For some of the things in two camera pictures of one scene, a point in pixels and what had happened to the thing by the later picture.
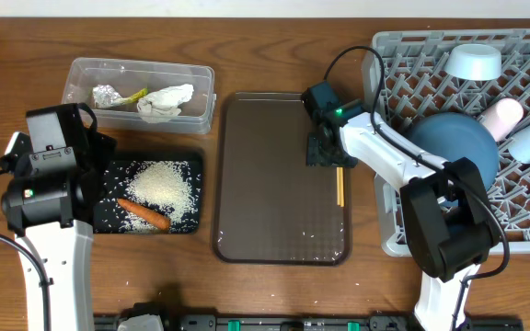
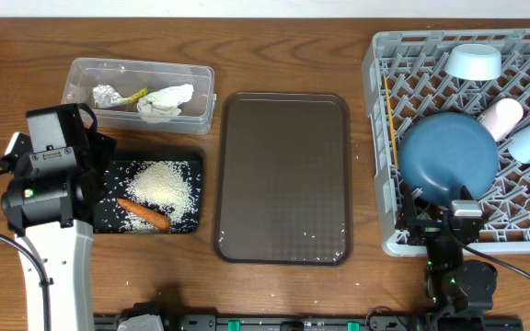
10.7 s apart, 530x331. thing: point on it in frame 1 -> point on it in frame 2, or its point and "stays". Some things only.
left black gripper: (97, 150) stays
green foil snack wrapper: (105, 96) stays
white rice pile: (166, 187) stays
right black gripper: (322, 156) -> (424, 228)
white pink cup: (502, 118) stays
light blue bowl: (474, 62) stays
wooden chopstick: (338, 172) -> (391, 126)
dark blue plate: (456, 135) stays
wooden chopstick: (341, 185) -> (391, 122)
